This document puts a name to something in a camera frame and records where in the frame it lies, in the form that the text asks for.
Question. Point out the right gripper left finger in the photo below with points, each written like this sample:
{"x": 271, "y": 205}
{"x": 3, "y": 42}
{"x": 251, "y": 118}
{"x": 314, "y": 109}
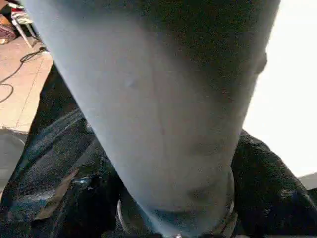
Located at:
{"x": 94, "y": 210}

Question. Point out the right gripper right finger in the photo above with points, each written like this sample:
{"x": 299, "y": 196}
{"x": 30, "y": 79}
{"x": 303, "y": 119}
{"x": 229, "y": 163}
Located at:
{"x": 267, "y": 193}

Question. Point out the white plastic table top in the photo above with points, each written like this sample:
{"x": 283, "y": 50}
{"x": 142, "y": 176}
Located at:
{"x": 284, "y": 86}

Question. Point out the white plastic table leg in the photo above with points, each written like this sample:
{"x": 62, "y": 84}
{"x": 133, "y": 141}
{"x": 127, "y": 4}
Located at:
{"x": 153, "y": 99}

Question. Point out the red and white clutter pile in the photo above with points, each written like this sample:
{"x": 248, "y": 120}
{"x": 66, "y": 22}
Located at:
{"x": 10, "y": 22}

